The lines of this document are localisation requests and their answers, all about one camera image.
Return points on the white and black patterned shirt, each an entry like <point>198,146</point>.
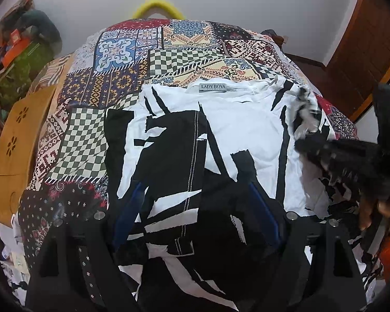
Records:
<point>247,130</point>

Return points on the person's right hand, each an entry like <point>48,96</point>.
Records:
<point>370,213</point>

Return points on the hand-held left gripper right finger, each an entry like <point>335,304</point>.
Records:
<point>264,208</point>

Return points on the yellow curved hanger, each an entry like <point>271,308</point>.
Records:
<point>156,6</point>

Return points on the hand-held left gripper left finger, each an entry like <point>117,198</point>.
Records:
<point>127,208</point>

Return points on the white cloth pile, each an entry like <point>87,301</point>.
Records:
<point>14,260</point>

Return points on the patchwork printed blanket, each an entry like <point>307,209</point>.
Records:
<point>117,81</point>

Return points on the wooden board with flower cutouts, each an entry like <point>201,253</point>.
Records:
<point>22,143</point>

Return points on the orange box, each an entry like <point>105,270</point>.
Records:
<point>14,47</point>

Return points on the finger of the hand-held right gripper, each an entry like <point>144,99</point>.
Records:
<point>338,151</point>
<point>351,185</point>

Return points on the dark teal cloth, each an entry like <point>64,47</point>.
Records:
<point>42,26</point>

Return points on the brown striped cloth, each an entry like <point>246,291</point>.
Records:
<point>52,71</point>

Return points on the brown wooden door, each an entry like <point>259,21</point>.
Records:
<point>364,45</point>

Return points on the green patterned bag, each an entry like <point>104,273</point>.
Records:
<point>16,74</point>

